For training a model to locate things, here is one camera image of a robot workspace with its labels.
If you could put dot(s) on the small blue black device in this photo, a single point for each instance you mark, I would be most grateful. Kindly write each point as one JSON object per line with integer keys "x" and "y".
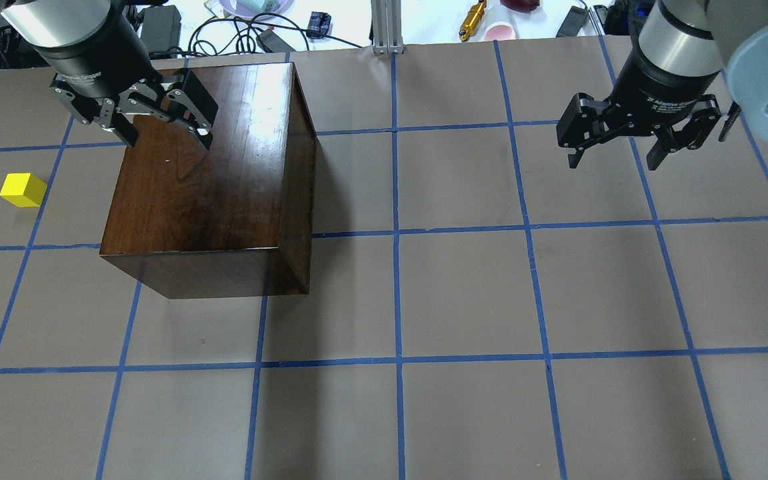
{"x": 319, "y": 25}

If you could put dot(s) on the yellow cube block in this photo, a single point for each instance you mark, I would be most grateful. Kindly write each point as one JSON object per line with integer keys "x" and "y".
{"x": 24, "y": 190}

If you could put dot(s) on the pink cup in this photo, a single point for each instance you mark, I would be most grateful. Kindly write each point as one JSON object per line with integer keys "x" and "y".
{"x": 499, "y": 31}

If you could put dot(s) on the aluminium frame post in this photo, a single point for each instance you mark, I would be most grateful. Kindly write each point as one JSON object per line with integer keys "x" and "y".
{"x": 386, "y": 23}

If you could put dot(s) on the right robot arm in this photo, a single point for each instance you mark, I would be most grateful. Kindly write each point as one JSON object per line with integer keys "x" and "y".
{"x": 696, "y": 38}

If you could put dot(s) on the purple bowl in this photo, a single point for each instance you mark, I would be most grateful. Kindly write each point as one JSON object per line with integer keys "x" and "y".
{"x": 249, "y": 9}

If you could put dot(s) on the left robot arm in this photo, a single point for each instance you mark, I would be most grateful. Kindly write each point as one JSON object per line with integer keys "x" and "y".
{"x": 59, "y": 23}

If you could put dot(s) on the gold metal cylinder tool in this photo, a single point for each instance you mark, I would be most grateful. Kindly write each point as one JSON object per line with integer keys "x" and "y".
{"x": 471, "y": 21}

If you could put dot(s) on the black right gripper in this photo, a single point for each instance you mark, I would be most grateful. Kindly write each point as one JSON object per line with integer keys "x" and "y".
{"x": 662, "y": 80}

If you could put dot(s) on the black power brick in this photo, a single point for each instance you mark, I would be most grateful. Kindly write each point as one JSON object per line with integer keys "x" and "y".
{"x": 574, "y": 21}

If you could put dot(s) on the dark wooden drawer cabinet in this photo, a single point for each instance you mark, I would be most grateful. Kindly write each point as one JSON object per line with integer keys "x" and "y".
{"x": 234, "y": 220}

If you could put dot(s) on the black power adapter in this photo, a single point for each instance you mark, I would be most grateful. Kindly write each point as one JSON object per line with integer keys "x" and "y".
{"x": 160, "y": 29}

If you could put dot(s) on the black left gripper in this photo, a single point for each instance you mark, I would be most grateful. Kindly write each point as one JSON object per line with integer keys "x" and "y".
{"x": 94, "y": 54}

